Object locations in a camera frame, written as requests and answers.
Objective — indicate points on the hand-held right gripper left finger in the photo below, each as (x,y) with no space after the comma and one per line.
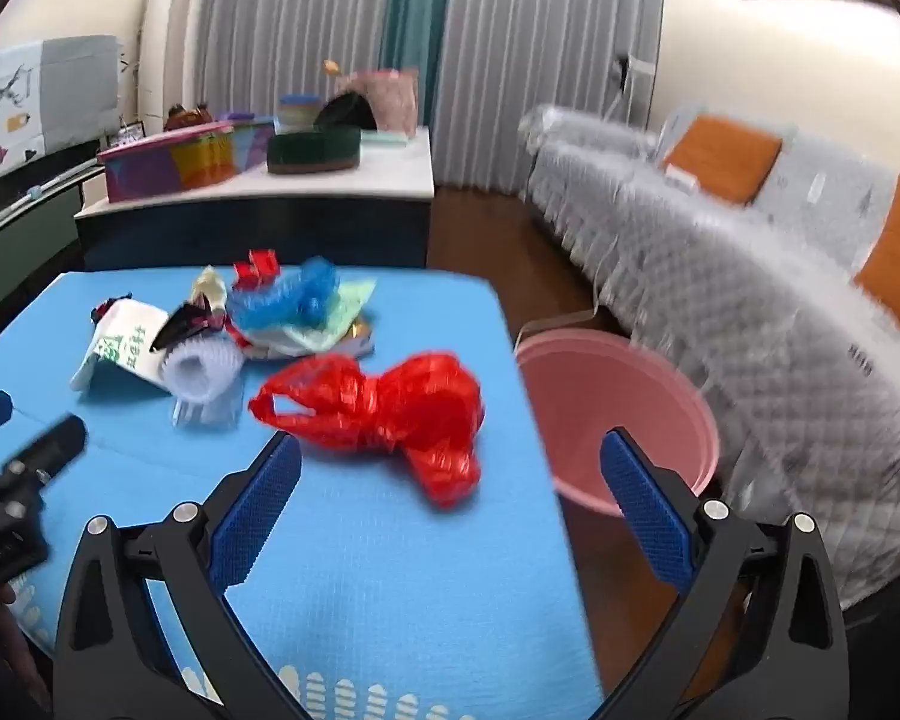
(259,510)

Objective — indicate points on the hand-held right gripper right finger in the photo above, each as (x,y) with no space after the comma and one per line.
(645,510)

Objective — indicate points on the white green-print paper packet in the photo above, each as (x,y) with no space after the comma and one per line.
(124,345)

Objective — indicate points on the pink plastic bucket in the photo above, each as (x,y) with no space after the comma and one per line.
(607,390)

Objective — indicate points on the small red black wrapper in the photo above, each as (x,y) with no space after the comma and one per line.
(109,307)

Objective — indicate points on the black red snack wrapper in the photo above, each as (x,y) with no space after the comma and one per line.
(184,322)

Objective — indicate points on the red plastic bag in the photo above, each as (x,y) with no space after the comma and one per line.
(420,420)

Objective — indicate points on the gold foil wrapper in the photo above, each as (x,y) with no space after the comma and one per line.
(358,330)

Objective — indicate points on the blue plastic bag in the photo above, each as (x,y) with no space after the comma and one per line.
(300,300)

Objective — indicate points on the light green paper sheet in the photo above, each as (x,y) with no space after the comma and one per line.
(345,307)

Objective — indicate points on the cream paper wrapper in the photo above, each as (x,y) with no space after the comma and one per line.
(208,289)

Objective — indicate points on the blue table mat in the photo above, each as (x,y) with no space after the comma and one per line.
(390,577)

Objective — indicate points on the grey quilted sofa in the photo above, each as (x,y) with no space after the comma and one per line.
(720,300)

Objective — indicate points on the white stick blue knob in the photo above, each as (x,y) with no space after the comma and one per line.
(34,191)

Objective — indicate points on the colourful storage box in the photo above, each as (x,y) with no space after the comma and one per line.
(165,165)

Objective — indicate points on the grey covered television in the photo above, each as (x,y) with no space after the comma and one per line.
(45,97)

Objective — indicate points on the white power strip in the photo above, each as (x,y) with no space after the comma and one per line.
(682,178)

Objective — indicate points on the white-top coffee table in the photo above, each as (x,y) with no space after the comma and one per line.
(345,180)

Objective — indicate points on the brown teapot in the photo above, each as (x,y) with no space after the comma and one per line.
(187,118)

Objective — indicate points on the dark green round tin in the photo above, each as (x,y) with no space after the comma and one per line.
(315,150)

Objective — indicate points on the mint green folded cloth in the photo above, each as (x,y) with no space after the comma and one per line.
(382,137)

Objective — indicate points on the stack of coloured bowls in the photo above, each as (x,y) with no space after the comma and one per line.
(300,112)

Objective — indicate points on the black hat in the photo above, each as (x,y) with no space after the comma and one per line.
(345,112)

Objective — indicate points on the white standing air conditioner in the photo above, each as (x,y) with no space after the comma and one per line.
(172,37)

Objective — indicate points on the pink lace basket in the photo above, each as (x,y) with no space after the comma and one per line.
(394,101)

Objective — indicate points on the white floor lamp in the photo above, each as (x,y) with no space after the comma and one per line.
(637,71)

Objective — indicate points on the grey curtain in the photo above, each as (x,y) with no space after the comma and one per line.
(285,15)
(540,52)

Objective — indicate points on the teal curtain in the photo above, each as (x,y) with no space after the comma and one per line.
(420,15)

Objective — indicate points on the small photo frame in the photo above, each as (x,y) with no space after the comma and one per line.
(127,135)

